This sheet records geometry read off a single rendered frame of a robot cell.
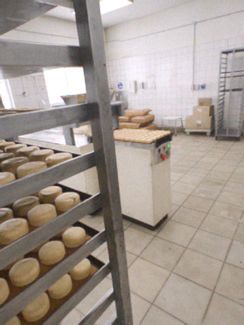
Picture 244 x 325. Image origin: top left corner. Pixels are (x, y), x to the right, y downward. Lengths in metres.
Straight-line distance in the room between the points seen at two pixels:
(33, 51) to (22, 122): 0.10
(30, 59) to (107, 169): 0.21
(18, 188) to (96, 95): 0.19
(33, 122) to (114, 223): 0.25
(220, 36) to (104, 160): 5.71
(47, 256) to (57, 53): 0.36
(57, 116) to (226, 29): 5.74
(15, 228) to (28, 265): 0.09
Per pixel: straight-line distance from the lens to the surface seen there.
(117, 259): 0.52
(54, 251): 0.49
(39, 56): 0.36
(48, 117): 0.36
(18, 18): 0.51
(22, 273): 0.47
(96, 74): 0.38
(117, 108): 2.59
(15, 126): 0.34
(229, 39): 5.96
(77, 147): 2.17
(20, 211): 0.49
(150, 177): 1.91
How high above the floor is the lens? 1.36
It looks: 19 degrees down
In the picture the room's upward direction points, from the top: 5 degrees counter-clockwise
